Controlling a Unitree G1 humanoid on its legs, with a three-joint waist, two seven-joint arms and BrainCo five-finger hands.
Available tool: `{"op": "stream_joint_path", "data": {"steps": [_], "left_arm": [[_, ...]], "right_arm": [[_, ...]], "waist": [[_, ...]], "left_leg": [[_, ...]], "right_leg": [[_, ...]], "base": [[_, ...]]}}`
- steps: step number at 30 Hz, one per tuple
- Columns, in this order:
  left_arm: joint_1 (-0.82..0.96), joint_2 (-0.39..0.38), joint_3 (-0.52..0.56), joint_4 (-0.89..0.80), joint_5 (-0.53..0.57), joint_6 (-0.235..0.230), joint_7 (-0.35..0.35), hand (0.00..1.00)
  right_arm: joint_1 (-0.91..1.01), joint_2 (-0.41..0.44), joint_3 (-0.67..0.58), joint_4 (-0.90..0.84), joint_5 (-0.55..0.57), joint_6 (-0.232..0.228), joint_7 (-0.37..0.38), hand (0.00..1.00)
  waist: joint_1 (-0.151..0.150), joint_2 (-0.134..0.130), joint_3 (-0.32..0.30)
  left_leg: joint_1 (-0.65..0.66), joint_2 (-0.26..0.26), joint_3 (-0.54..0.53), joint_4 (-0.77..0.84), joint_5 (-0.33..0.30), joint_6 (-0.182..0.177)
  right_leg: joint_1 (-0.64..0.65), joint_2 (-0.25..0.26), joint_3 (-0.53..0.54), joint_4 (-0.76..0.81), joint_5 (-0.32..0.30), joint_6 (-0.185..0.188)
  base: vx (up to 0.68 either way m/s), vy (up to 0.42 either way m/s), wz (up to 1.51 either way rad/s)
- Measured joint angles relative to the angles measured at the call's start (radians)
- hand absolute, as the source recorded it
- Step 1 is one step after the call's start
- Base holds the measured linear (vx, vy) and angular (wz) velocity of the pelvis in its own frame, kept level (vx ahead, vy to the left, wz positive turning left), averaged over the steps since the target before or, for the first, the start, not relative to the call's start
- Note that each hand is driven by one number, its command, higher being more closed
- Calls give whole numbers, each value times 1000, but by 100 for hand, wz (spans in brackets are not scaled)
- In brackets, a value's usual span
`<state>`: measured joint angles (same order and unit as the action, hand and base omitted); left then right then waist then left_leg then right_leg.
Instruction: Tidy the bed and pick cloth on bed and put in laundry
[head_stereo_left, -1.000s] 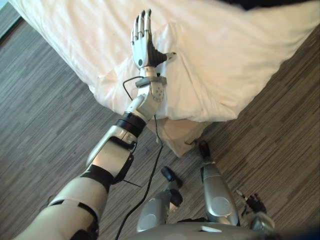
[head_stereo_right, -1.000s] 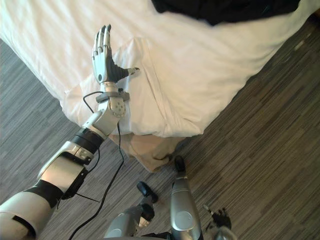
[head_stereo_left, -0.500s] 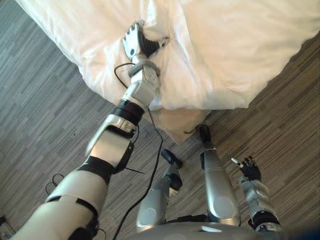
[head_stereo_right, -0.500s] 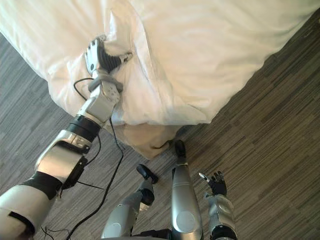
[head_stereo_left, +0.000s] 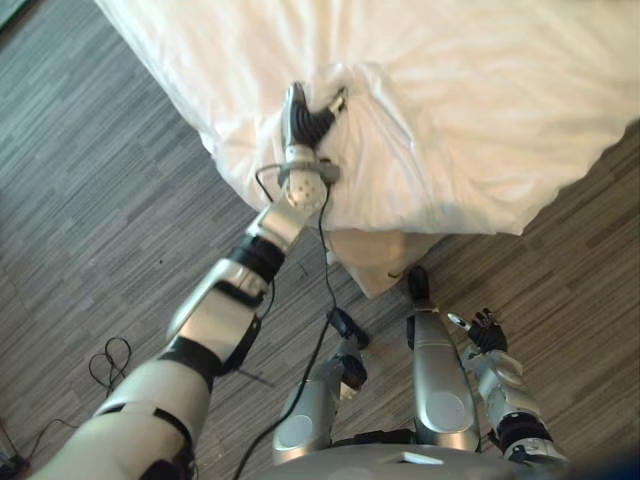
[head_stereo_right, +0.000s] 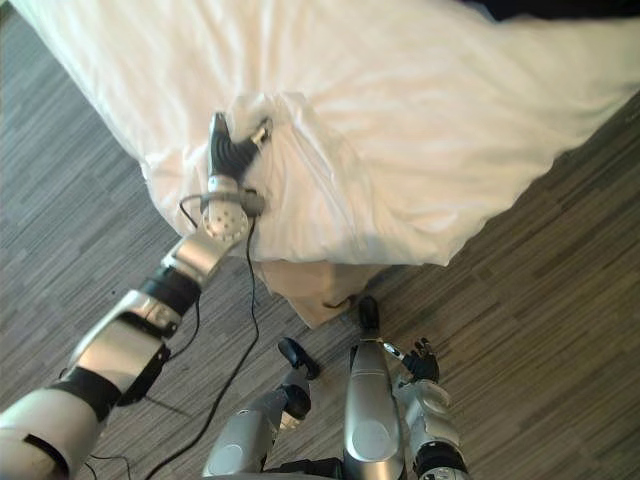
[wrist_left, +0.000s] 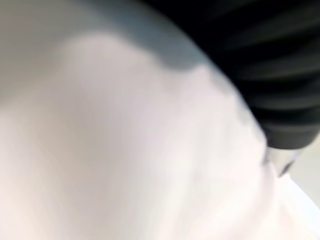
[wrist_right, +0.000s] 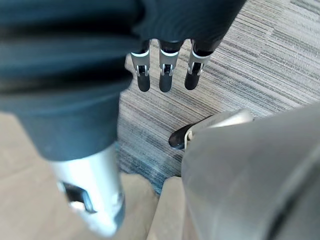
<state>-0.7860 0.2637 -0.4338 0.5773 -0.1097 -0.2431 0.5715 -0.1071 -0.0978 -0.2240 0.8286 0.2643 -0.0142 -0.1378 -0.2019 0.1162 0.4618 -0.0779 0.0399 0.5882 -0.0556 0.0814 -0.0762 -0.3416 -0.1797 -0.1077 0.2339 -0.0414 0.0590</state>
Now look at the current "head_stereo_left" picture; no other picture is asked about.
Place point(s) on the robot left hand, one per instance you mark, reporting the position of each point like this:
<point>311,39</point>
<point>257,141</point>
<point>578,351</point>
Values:
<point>301,121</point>

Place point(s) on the beige bed base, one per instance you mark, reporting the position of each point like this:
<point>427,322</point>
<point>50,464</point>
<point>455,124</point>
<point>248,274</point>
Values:
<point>372,260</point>

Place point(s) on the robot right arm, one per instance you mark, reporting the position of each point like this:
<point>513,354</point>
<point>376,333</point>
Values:
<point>505,400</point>

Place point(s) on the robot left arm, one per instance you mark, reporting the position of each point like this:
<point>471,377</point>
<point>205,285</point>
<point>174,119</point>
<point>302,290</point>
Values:
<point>210,325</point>

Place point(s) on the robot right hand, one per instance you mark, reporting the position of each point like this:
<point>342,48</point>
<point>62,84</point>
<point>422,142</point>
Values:
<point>487,331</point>

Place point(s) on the robot silver torso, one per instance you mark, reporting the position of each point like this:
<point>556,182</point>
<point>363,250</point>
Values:
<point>400,462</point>

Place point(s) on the robot right leg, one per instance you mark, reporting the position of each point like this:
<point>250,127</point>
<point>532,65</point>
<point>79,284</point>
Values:
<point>440,380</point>

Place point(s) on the white bed duvet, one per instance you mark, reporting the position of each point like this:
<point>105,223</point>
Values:
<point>400,100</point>

